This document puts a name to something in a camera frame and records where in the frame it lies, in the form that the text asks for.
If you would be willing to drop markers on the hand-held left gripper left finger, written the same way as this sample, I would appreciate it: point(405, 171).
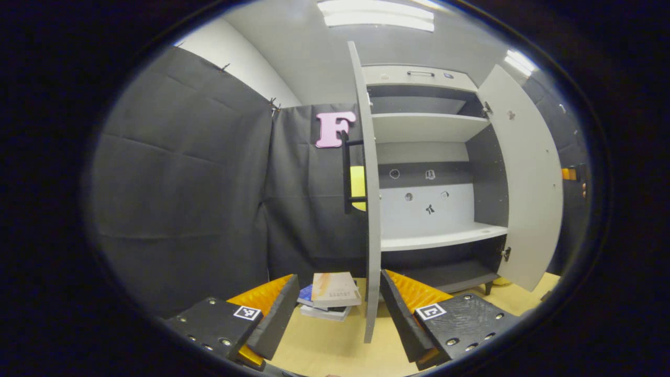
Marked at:
point(275, 320)

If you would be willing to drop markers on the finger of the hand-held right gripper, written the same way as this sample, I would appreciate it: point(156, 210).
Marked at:
point(569, 174)

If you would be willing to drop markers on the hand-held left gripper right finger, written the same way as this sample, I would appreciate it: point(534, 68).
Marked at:
point(405, 323)

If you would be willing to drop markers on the grey cabinet with shelves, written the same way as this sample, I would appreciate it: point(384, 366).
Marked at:
point(426, 125)

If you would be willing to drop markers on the blue book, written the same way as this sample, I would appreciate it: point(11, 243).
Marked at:
point(305, 296)

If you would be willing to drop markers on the orange and white book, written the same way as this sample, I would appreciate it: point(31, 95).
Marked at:
point(335, 289)

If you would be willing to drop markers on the small ceiling light panel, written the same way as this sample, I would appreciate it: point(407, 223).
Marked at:
point(520, 63)

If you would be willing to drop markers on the black backdrop cloth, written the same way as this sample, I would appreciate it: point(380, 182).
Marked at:
point(183, 183)

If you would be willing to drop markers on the large ceiling light panel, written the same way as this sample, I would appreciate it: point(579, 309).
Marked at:
point(377, 14)

